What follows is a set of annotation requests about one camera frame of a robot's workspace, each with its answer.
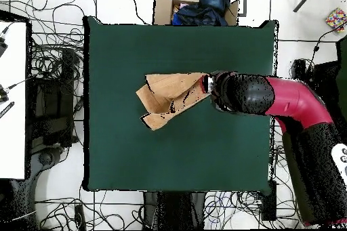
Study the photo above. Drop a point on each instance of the black floor frame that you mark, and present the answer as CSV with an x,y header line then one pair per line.
x,y
298,68

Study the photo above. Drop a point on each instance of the orange terry towel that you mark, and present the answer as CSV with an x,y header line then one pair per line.
x,y
168,87

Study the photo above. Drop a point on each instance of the green covered side table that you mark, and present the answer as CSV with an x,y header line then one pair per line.
x,y
343,65

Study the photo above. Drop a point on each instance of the black equipment stand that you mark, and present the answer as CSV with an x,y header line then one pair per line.
x,y
54,111

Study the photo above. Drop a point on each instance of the cardboard box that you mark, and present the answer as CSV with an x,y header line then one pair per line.
x,y
162,8

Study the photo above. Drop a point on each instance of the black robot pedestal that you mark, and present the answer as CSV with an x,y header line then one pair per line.
x,y
173,209

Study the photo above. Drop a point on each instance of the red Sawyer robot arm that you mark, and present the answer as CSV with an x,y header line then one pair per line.
x,y
298,101

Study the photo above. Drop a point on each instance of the multicoloured dotted cloth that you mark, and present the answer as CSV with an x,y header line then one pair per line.
x,y
336,19

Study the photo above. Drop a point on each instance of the white side table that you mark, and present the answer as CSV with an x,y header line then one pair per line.
x,y
13,133

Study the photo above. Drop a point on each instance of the dark green table cloth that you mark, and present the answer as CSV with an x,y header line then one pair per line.
x,y
176,155

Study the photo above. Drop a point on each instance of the dark blue clothes pile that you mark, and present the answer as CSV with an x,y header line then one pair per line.
x,y
203,11

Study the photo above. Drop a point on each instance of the black power strip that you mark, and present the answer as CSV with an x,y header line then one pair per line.
x,y
80,216

